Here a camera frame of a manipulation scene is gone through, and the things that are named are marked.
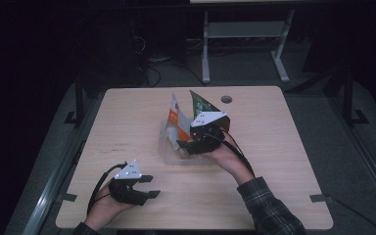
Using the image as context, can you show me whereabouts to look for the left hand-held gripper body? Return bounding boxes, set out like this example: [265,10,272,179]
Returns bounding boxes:
[109,160,149,207]

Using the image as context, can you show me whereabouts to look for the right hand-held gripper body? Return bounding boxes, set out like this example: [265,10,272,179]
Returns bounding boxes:
[185,111,228,156]

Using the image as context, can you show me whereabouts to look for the clear plastic container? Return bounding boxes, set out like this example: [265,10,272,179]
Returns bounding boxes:
[157,119,221,166]

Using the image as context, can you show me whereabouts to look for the orange and white food packet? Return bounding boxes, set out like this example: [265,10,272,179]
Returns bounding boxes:
[166,93,193,152]

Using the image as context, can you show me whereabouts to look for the green and gold seasoning packet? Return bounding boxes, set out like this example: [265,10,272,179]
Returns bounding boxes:
[189,90,231,131]

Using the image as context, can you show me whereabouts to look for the person's right hand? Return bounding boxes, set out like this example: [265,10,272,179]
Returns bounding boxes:
[205,132,256,186]

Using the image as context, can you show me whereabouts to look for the person's left hand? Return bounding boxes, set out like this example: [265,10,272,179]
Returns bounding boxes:
[84,180,132,231]

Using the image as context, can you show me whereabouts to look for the black metal stand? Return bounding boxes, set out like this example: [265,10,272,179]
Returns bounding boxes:
[341,68,370,127]
[63,76,86,128]

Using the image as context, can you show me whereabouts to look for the left hand-held gripper black cable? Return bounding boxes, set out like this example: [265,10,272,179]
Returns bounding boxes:
[86,162,129,215]

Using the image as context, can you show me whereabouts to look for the hand-held gripper black cable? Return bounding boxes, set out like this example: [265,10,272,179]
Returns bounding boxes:
[209,127,257,178]
[86,162,129,215]

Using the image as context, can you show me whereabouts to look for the right hand-held gripper black cable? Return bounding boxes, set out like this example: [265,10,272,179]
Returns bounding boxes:
[209,127,257,178]

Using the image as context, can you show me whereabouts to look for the grey metal table bracket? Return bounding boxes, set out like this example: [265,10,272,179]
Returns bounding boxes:
[56,193,78,203]
[309,193,336,204]

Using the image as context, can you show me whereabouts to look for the black floor cables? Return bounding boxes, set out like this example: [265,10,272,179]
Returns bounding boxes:
[131,32,207,88]

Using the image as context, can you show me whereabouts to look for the white metal table frame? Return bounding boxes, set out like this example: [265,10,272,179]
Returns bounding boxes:
[189,0,297,85]

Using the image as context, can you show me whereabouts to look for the thin black cable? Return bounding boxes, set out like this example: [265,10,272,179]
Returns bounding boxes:
[332,197,376,235]

